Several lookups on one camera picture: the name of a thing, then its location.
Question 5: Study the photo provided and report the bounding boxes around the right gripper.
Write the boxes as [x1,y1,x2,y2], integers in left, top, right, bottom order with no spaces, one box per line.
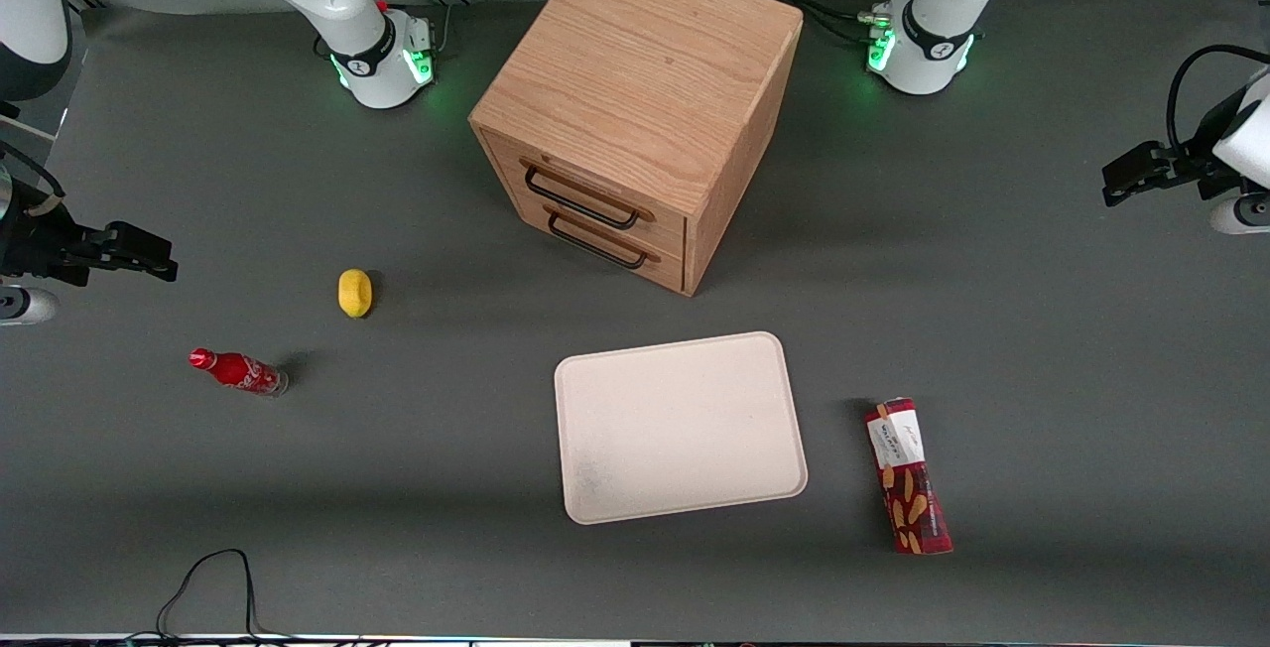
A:
[0,196,181,289]

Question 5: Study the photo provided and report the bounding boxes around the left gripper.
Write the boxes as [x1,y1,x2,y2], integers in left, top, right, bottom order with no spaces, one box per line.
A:
[1100,66,1270,208]

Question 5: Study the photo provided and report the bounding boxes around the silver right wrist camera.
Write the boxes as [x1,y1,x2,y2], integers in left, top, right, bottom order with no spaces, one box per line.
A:
[0,287,59,326]

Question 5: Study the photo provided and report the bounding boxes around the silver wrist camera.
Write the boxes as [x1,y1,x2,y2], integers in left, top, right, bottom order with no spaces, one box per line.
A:
[0,287,59,326]
[1208,193,1270,236]

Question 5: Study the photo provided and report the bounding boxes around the thin black cable loop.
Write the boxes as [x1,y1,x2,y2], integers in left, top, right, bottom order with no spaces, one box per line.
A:
[124,549,299,643]

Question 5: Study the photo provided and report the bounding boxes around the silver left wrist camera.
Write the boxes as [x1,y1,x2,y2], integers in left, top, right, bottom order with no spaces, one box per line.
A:
[1208,193,1270,236]

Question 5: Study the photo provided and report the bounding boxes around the yellow lemon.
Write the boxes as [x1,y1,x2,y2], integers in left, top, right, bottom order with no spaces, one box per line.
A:
[338,269,374,319]

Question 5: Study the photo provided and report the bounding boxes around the oak wooden drawer cabinet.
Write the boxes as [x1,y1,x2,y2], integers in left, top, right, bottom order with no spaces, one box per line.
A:
[468,0,804,298]

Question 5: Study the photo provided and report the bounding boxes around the beige plastic tray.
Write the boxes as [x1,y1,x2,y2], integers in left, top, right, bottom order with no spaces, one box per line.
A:
[554,331,809,526]

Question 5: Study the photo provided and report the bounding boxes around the red cola bottle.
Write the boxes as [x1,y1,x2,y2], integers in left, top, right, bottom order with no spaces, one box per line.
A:
[189,347,290,398]

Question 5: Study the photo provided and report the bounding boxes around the black left arm base cables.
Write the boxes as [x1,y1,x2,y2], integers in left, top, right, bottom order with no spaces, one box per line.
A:
[758,0,892,46]

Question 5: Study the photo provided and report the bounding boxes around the red cookie box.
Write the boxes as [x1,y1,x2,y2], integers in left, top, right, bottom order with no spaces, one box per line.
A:
[862,397,954,556]

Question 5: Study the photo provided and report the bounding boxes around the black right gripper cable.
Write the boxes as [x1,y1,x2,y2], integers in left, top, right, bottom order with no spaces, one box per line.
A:
[0,141,66,217]

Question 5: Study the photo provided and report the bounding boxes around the wooden drawer with black handle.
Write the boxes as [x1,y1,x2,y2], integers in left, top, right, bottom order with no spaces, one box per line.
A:
[516,198,688,294]
[481,129,689,256]

